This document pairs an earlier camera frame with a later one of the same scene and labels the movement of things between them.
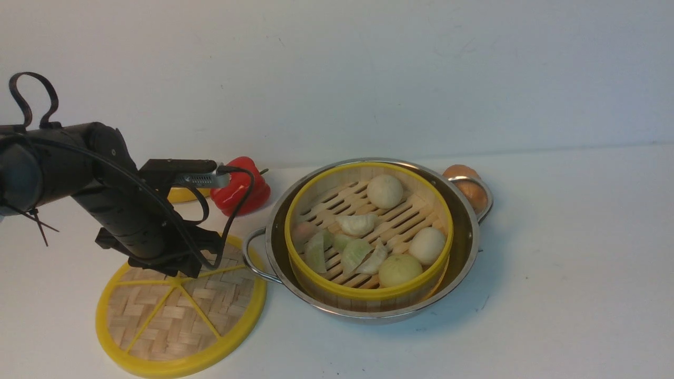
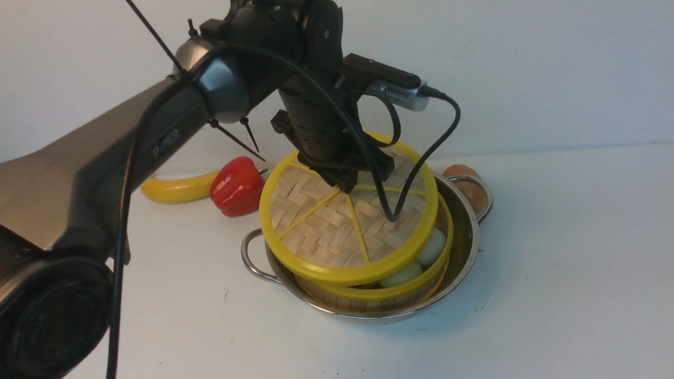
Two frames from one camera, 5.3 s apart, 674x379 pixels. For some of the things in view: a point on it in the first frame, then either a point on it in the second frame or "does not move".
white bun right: (428, 244) does not move
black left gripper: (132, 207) → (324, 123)
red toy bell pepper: (228, 199) does not move
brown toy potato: (473, 189) does not move
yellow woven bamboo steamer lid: (149, 324) → (313, 233)
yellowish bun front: (397, 270) does not move
